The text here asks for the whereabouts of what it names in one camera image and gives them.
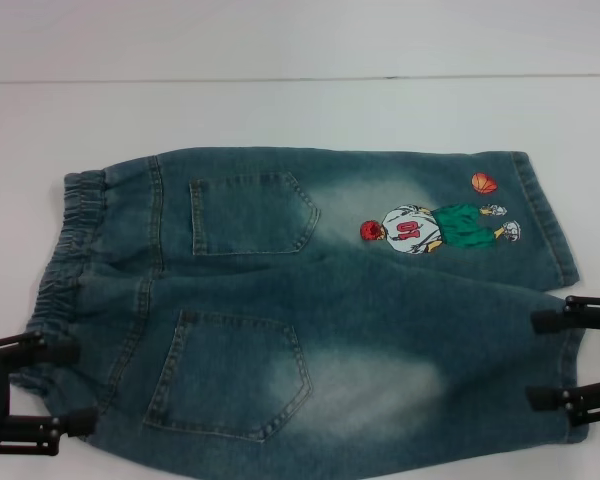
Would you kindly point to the blue denim shorts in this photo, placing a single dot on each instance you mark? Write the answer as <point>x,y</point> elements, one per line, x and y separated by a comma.
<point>380,325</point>

